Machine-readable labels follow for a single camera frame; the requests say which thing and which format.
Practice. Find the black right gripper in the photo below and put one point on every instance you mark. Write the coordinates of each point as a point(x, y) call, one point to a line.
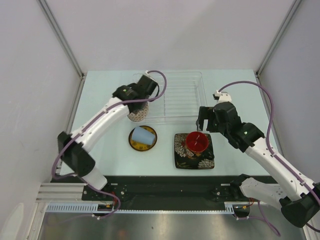
point(204, 113)

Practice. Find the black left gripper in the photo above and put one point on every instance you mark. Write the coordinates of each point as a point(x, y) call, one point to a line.
point(132, 85)

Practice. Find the brown patterned bowl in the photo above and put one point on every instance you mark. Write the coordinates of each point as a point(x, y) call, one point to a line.
point(139, 115)

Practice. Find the red lacquer cup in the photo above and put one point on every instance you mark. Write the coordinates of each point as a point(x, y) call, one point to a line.
point(196, 142)

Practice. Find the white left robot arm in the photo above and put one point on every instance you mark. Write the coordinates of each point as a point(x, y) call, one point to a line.
point(127, 101)

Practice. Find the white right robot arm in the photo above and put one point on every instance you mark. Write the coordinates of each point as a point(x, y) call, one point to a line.
point(297, 197)

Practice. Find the light blue plastic cup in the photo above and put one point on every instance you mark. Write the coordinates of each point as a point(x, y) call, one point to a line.
point(143, 136)

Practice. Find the black floral square plate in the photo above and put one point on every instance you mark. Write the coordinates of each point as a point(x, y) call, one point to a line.
point(185, 159)

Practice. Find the yellow round saucer plate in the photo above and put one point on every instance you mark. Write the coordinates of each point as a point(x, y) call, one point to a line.
point(142, 147)

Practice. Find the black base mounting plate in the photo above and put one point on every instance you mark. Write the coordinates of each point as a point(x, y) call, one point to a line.
point(174, 191)

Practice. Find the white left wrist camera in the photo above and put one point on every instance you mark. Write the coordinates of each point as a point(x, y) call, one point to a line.
point(149, 76)

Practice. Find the white wire dish rack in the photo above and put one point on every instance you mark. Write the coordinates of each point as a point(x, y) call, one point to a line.
point(183, 97)

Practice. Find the white slotted cable duct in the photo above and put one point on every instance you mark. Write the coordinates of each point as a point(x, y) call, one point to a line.
point(100, 208)

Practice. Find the aluminium frame rail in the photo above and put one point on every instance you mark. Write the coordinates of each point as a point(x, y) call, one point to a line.
point(60, 193)

